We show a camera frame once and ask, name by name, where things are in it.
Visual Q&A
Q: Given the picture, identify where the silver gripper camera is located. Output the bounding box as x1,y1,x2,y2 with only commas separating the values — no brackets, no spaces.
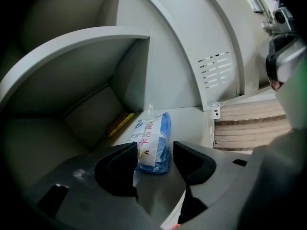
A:
261,7,295,36

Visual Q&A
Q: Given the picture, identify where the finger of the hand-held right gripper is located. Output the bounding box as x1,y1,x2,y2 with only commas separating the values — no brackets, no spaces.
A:
265,34,307,83

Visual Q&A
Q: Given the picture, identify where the grey metal locker cabinet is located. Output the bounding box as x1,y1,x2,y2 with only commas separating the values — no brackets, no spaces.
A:
0,0,288,191

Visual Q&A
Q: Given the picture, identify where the blue and white packet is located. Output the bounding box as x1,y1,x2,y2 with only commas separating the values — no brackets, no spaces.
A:
126,111,172,176

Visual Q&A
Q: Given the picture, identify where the yellow packet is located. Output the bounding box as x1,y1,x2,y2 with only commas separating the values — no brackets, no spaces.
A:
107,112,135,138

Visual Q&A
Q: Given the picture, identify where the locker door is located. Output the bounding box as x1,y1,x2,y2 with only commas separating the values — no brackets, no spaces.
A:
133,0,276,112

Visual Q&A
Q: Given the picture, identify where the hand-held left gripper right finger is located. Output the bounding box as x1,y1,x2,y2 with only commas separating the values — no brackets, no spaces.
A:
172,140,264,225

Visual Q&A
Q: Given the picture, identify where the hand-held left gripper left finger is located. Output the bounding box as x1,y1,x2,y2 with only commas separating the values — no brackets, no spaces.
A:
24,142,154,230

